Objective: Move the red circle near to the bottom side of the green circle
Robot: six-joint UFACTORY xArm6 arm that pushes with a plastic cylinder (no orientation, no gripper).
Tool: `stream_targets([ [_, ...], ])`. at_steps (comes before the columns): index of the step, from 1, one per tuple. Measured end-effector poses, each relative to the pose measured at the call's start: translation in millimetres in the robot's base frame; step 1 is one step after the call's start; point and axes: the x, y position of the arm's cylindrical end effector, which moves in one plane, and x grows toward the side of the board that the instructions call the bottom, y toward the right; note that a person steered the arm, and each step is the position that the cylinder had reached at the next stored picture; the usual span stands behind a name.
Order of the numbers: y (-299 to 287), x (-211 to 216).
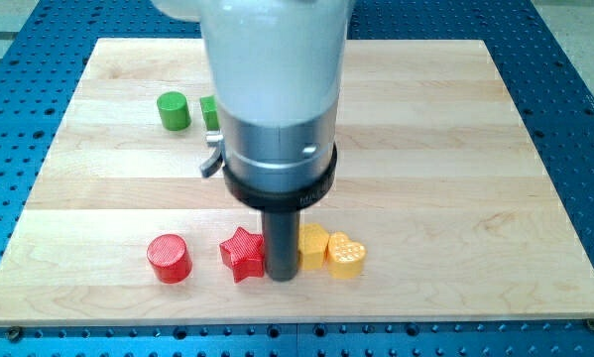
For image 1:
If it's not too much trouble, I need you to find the yellow hexagon block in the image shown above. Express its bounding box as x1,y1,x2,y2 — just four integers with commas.
297,223,330,271

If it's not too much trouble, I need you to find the light wooden board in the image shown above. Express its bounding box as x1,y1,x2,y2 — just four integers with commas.
0,39,594,327

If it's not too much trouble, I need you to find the red cylinder block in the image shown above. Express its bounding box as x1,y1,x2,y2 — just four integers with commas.
147,234,192,284

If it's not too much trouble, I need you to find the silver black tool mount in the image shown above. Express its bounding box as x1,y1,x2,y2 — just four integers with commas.
199,104,337,212

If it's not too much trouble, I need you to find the green cylinder block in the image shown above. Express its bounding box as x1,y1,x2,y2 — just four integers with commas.
157,91,191,131

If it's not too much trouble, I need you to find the red star block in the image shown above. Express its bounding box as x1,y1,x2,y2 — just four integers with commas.
219,227,265,284

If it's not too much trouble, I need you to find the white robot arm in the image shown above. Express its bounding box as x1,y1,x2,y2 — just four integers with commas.
153,0,354,282

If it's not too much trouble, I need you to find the green block behind arm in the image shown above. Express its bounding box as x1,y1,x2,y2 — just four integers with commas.
199,95,220,131

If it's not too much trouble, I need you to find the blue perforated metal table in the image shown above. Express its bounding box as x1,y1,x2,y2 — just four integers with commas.
0,1,594,356

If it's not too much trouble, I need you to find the yellow heart block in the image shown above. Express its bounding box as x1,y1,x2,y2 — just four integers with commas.
327,232,367,279

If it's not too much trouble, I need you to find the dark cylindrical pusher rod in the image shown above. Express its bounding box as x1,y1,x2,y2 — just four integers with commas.
262,211,299,282

